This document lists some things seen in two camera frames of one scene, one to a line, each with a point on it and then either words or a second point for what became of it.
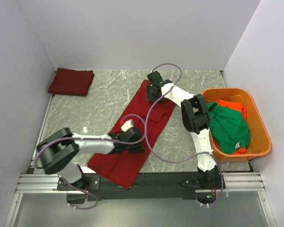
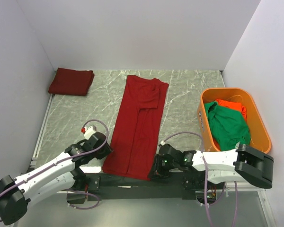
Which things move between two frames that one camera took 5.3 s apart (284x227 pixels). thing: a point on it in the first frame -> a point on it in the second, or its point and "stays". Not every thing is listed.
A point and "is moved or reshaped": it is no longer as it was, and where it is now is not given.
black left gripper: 138,146 -> 107,149
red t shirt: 123,166 is moved or reshaped
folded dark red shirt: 70,82 stays
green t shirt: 229,128 stays
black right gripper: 148,96 -> 159,173
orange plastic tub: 260,144 stays
